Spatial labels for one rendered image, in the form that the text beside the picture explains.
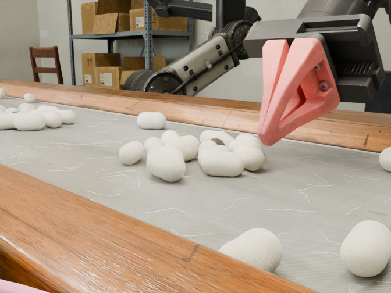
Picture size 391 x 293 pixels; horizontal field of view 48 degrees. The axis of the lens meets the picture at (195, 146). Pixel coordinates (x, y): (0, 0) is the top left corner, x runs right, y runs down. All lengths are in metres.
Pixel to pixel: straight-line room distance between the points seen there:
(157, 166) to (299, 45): 0.14
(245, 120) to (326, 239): 0.32
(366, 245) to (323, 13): 0.22
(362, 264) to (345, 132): 0.29
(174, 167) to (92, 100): 0.49
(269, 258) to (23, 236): 0.10
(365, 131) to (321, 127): 0.05
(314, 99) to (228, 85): 2.78
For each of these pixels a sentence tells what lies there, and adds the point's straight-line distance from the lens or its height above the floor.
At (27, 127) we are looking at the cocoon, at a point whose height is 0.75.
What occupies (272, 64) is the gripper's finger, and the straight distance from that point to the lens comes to 0.34.
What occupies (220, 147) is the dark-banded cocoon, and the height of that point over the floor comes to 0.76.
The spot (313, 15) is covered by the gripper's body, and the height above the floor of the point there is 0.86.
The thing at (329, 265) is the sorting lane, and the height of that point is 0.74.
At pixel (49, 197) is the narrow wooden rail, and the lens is 0.23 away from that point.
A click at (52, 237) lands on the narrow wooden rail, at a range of 0.18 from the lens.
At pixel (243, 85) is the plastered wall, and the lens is 3.05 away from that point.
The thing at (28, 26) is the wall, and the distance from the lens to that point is 5.57.
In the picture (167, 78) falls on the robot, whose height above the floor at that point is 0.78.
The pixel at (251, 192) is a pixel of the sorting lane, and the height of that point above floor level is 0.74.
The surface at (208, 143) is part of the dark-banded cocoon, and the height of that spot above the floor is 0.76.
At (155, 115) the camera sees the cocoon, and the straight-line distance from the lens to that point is 0.55.
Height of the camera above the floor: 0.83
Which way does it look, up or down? 12 degrees down
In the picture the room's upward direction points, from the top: straight up
